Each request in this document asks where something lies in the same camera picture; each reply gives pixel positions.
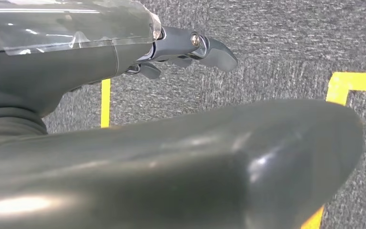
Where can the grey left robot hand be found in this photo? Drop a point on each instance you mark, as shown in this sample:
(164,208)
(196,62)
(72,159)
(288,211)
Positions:
(170,164)

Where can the yellow floor tape rectangle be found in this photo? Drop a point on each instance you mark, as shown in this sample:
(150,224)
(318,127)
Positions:
(105,104)

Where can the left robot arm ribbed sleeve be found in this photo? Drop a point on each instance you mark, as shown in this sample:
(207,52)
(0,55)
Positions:
(9,126)

